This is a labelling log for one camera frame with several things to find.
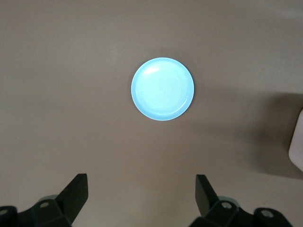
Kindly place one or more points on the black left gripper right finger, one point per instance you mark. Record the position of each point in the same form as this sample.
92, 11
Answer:
206, 198

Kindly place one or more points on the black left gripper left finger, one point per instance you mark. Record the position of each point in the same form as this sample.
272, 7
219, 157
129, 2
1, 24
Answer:
73, 198

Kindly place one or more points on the light blue round plate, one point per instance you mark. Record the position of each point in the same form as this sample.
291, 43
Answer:
163, 89

